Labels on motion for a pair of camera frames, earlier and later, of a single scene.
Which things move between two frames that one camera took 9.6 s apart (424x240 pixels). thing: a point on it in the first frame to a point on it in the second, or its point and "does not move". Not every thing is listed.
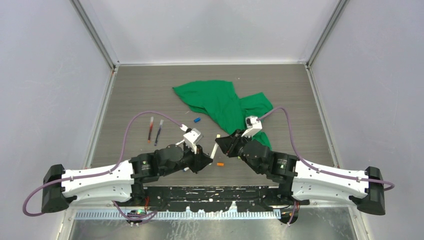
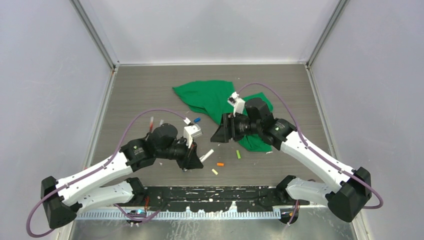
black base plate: x=211 y=198 does not move
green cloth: x=218 y=100 does not move
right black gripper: x=229 y=144 to x=225 y=133
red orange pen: x=150 y=129 does not move
